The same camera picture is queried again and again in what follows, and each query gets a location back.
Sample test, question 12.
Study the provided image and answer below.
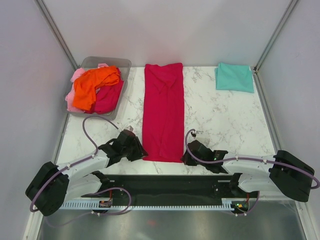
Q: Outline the folded teal t shirt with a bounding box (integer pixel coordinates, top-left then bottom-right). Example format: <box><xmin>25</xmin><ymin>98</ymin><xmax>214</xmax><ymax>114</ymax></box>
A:
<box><xmin>214</xmin><ymin>62</ymin><xmax>254</xmax><ymax>94</ymax></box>

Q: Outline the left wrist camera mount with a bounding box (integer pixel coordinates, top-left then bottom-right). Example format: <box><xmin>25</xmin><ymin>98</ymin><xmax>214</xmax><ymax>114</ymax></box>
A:
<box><xmin>123</xmin><ymin>125</ymin><xmax>134</xmax><ymax>132</ymax></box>

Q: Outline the light pink t shirt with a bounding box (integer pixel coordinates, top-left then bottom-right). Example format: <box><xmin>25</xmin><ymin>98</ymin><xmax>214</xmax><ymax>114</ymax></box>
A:
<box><xmin>66</xmin><ymin>64</ymin><xmax>109</xmax><ymax>112</ymax></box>

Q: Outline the magenta t shirt in bin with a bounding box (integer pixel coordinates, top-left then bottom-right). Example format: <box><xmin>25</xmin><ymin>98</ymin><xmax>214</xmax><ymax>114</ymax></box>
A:
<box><xmin>91</xmin><ymin>68</ymin><xmax>124</xmax><ymax>115</ymax></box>

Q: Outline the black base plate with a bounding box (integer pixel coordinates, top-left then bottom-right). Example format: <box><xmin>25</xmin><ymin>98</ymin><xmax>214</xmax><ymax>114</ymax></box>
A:
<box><xmin>51</xmin><ymin>174</ymin><xmax>260</xmax><ymax>207</ymax></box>

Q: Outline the right aluminium frame post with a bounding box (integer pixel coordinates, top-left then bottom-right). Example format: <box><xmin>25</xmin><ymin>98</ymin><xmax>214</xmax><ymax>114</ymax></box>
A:
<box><xmin>252</xmin><ymin>0</ymin><xmax>301</xmax><ymax>73</ymax></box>

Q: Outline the crimson red t shirt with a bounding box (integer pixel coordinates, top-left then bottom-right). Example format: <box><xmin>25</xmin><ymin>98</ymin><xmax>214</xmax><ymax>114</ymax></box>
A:
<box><xmin>142</xmin><ymin>62</ymin><xmax>185</xmax><ymax>163</ymax></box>

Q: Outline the orange t shirt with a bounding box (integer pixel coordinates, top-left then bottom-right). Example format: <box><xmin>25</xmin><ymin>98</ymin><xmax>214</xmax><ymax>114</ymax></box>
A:
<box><xmin>72</xmin><ymin>65</ymin><xmax>121</xmax><ymax>111</ymax></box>

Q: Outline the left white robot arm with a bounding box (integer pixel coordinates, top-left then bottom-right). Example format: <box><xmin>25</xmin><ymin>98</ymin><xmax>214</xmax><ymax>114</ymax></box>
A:
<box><xmin>25</xmin><ymin>129</ymin><xmax>148</xmax><ymax>217</ymax></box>

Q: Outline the white slotted cable duct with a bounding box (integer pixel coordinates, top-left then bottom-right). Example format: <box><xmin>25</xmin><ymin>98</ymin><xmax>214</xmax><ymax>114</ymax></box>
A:
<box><xmin>59</xmin><ymin>198</ymin><xmax>250</xmax><ymax>211</ymax></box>

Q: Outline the left aluminium frame post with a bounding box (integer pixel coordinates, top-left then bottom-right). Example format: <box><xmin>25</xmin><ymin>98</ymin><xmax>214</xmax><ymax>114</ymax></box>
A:
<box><xmin>34</xmin><ymin>0</ymin><xmax>78</xmax><ymax>70</ymax></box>

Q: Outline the aluminium frame post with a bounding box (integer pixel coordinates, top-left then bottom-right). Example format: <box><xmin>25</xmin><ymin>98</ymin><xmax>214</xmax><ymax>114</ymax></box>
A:
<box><xmin>252</xmin><ymin>0</ymin><xmax>301</xmax><ymax>73</ymax></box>
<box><xmin>34</xmin><ymin>0</ymin><xmax>78</xmax><ymax>70</ymax></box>

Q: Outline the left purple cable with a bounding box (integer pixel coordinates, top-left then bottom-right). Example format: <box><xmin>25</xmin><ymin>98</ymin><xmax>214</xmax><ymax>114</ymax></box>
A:
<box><xmin>29</xmin><ymin>116</ymin><xmax>133</xmax><ymax>216</ymax></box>

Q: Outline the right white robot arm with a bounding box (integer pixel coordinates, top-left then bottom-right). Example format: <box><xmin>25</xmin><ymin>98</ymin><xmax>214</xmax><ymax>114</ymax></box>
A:
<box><xmin>181</xmin><ymin>140</ymin><xmax>320</xmax><ymax>203</ymax></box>

